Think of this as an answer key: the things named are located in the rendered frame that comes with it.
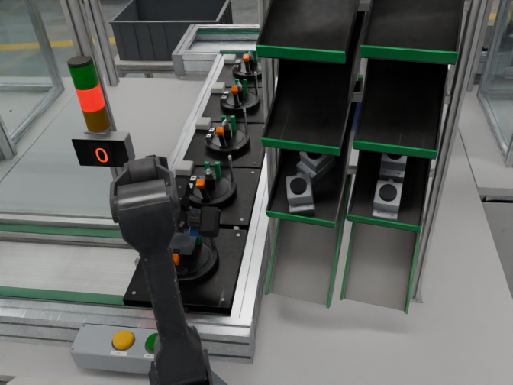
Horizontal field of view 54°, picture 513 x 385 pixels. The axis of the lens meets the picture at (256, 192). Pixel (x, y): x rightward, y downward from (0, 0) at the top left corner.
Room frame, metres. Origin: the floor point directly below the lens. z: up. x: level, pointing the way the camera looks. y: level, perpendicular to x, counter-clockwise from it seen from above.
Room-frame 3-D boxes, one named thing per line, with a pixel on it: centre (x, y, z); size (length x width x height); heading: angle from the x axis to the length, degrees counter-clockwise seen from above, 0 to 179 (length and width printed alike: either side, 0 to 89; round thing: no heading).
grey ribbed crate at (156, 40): (2.94, 0.41, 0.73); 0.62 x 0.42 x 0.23; 80
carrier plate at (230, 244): (0.81, 0.17, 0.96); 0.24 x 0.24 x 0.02; 80
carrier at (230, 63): (1.79, -0.01, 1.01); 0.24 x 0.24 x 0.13; 80
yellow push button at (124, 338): (0.62, 0.29, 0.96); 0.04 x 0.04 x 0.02
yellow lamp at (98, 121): (0.96, 0.33, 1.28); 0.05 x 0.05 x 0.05
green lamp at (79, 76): (0.96, 0.33, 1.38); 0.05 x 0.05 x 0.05
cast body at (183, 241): (0.82, 0.17, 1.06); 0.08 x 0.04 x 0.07; 170
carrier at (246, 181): (1.06, 0.12, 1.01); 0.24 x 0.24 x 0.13; 80
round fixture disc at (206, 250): (0.81, 0.17, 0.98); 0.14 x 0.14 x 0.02
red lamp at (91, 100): (0.96, 0.33, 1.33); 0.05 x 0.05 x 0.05
